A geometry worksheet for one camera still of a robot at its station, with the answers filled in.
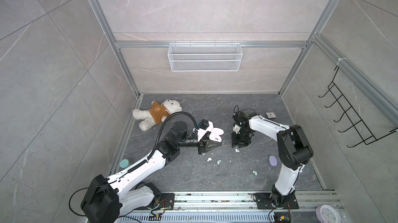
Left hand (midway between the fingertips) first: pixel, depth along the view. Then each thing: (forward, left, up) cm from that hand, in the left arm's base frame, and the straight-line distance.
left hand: (219, 137), depth 67 cm
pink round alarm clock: (-28, -48, -24) cm, 60 cm away
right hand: (+8, -13, -25) cm, 29 cm away
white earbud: (+5, -14, -26) cm, 30 cm away
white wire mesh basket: (+58, +3, +3) cm, 58 cm away
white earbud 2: (0, +3, -25) cm, 26 cm away
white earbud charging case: (0, +2, +3) cm, 3 cm away
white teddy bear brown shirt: (+29, +35, -18) cm, 49 cm away
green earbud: (-8, -21, -25) cm, 34 cm away
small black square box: (+30, -42, -25) cm, 58 cm away
